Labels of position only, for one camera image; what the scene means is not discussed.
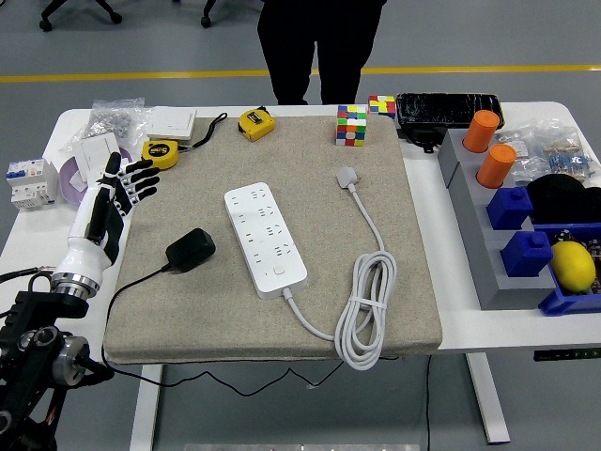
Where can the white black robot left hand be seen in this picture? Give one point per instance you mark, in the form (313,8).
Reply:
(82,253)

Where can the black plug adapter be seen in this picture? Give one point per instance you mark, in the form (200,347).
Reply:
(190,249)

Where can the white power strip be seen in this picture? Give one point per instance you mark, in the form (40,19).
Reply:
(267,244)

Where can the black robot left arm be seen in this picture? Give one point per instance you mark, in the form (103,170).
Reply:
(42,300)

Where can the purple plate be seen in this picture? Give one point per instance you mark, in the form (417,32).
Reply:
(66,188)

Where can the small white paper piece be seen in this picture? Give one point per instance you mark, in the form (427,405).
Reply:
(77,182)

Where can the white blue circuit breaker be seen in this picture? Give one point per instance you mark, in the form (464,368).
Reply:
(28,183)

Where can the clear bag metal screws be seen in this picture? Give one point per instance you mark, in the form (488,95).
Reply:
(110,122)

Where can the white table leg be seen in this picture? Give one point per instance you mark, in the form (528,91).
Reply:
(488,399)
(148,413)

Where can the black office chair base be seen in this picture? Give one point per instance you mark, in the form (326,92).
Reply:
(220,9)
(80,11)

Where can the grey-brown fabric mat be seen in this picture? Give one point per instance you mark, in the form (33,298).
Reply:
(324,225)

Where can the large colourful puzzle cube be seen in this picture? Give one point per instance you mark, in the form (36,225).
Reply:
(351,125)

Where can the person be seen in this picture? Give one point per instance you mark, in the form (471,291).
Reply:
(319,37)

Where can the small colourful puzzle cube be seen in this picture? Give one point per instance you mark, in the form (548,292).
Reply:
(381,106)

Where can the small black device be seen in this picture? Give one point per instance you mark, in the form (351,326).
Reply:
(422,136)

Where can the grey block holder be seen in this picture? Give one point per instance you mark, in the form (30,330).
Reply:
(474,225)

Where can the black wrapped tray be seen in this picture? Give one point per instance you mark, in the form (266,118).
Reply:
(448,109)

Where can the orange cylinder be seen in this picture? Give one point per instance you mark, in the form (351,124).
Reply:
(497,165)
(481,130)

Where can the blue block with knob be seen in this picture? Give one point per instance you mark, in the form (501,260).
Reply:
(526,253)
(509,209)

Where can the clear bag small parts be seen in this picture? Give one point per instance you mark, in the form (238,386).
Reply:
(526,150)

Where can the black cloth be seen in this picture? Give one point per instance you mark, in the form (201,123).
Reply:
(561,199)

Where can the blue plastic bin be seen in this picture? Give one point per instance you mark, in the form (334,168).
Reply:
(563,305)

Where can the yellow lemon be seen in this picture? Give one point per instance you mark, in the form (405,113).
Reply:
(573,267)

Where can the black desk control panel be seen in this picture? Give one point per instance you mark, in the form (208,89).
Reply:
(563,355)

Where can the clear bag blue resistors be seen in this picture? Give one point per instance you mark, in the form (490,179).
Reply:
(570,160)

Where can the white switch panel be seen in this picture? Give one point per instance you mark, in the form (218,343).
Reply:
(94,150)

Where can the white wall switch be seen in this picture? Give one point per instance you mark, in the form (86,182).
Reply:
(171,122)

